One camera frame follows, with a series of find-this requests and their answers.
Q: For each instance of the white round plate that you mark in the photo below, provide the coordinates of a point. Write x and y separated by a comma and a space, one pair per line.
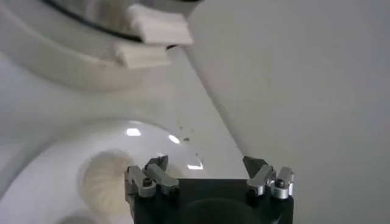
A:
55, 170

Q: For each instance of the steel steamer pot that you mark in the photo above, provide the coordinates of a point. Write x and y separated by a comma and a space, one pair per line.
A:
45, 54

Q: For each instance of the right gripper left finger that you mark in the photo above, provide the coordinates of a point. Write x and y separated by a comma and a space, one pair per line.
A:
161, 178

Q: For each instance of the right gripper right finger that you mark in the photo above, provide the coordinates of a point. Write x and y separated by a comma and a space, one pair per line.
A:
262, 178

